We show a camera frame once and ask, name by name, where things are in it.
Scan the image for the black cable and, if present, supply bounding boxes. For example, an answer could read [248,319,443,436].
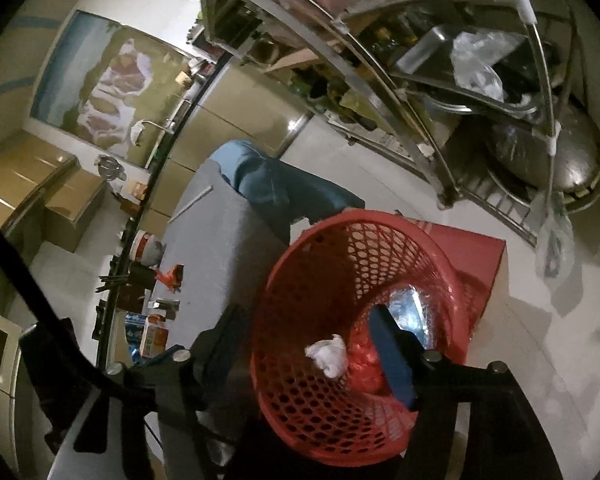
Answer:
[0,217,111,376]

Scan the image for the orange drink carton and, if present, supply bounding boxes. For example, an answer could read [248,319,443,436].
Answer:
[140,312,171,361]

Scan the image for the kitchen counter cabinets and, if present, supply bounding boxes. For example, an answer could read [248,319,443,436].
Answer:
[145,60,311,231]

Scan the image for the blue packet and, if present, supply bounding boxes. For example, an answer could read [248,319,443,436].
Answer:
[124,312,146,357]

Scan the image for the waterfall wall poster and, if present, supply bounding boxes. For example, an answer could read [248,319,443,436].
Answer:
[30,10,193,168]

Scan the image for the red box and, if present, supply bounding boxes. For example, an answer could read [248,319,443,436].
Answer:
[405,217,508,363]

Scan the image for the steel tray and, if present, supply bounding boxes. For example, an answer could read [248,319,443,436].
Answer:
[395,25,541,116]

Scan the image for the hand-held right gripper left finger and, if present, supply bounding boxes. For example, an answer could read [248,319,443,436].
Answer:
[50,305,261,480]

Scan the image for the round glass jar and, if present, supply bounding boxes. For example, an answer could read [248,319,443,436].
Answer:
[97,155,127,182]

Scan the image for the white tissue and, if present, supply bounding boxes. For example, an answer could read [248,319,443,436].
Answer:
[306,334,348,377]

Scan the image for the steel kitchen rack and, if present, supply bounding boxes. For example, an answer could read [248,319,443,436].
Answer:
[195,0,600,248]

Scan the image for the white red paper bowl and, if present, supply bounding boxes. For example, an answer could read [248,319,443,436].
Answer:
[130,230,167,267]

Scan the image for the long white tube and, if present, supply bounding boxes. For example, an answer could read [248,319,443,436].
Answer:
[169,186,215,221]

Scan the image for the red plastic mesh basket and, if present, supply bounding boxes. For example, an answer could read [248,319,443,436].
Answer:
[250,209,473,466]

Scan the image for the tan wall cabinet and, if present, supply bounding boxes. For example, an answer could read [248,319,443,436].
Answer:
[0,130,106,251]

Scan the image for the steel kitchen faucet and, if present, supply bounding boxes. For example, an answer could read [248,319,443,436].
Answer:
[130,119,178,171]

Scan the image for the black utensil holder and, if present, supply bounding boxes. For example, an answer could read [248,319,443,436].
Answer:
[100,264,153,292]

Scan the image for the crumpled clear plastic bag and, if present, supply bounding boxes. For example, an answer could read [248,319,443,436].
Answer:
[450,30,528,103]

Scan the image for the blue undercloth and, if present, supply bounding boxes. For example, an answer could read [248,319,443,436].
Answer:
[215,140,366,241]

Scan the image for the orange red wrapper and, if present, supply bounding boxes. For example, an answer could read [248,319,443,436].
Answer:
[155,264,186,293]

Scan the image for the hanging clear plastic bag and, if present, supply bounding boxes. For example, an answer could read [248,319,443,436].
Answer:
[535,195,576,281]

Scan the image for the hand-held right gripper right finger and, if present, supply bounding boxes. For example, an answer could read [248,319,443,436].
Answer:
[370,304,566,480]

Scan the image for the large steel pot lid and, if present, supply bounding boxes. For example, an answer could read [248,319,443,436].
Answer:
[485,105,600,196]

